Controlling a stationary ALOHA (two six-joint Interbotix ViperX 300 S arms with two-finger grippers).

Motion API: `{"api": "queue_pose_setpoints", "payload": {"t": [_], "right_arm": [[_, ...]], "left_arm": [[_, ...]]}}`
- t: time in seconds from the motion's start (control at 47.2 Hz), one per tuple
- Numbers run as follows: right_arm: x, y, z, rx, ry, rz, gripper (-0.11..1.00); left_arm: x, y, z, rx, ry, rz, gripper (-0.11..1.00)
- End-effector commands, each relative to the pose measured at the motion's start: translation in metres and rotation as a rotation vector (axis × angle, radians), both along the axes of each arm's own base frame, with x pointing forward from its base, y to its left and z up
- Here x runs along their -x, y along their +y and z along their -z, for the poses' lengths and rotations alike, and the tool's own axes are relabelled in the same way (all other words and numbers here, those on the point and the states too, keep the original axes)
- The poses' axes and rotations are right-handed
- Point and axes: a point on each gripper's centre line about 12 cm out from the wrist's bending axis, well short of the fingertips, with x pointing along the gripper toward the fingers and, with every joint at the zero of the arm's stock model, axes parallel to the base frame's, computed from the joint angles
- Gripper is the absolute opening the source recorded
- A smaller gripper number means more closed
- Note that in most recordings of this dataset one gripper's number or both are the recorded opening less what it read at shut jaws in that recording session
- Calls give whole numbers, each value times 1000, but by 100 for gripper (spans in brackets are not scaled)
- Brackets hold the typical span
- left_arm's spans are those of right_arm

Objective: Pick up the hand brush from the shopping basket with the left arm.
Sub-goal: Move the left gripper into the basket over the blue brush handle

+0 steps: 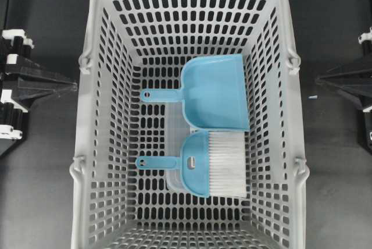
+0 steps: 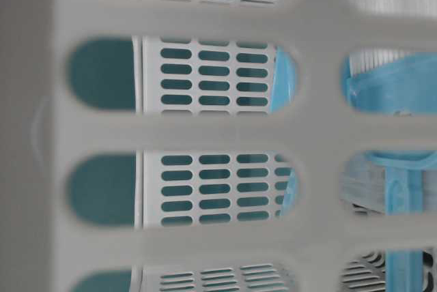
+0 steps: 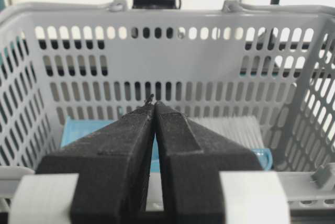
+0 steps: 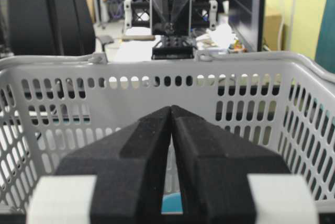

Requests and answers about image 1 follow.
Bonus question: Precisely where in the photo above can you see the grey plastic shopping basket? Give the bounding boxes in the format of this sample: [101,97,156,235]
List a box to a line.
[70,0,309,248]

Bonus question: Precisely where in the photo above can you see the clear plastic container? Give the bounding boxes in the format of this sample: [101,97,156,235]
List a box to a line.
[165,102,210,198]

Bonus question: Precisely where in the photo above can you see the blue hand brush white bristles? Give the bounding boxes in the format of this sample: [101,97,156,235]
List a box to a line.
[135,131,247,198]

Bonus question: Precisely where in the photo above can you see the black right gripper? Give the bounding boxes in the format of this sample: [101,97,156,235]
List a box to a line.
[316,27,371,147]

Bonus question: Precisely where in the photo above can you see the blue plastic dustpan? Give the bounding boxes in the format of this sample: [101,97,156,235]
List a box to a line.
[140,54,250,131]

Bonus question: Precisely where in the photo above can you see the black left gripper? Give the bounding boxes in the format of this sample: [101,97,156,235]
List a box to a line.
[1,29,77,139]

